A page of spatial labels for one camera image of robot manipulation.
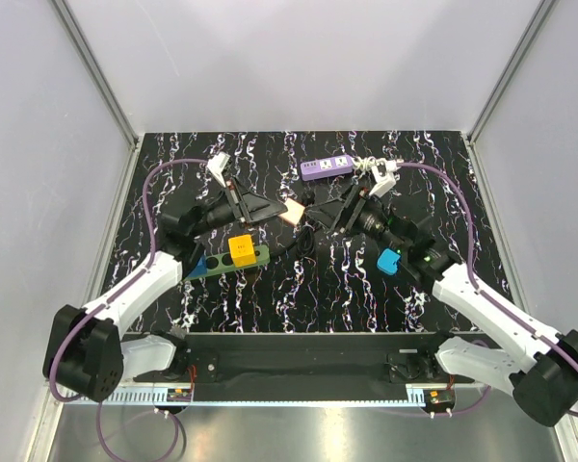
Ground white slotted cable duct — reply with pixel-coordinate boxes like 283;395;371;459
65;389;197;404

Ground white coiled cable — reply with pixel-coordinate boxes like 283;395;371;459
352;155;407;178

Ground purple power strip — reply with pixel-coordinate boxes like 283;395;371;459
300;155;354;181

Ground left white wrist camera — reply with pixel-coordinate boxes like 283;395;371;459
206;152;230;189

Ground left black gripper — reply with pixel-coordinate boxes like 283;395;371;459
190;176;287;238

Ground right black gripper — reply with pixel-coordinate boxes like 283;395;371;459
303;183;407;257

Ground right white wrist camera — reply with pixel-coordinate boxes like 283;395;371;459
369;160;398;198

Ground blue cube socket adapter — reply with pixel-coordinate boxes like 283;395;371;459
187;256;207;279

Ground green power strip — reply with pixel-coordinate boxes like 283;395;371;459
197;245;270;279

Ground light blue plug adapter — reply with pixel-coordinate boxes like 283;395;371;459
377;248;401;276

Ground black power strip cable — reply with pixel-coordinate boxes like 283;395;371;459
267;190;328;259

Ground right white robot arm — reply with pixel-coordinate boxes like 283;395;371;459
306;187;578;427

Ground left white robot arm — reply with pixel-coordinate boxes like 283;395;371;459
42;178;287;402

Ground yellow cube socket adapter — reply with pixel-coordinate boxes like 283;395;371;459
227;234;257;268

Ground pink plug adapter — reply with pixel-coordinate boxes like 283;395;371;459
278;198;305;226

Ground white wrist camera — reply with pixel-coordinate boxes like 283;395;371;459
369;160;398;198
206;152;230;189

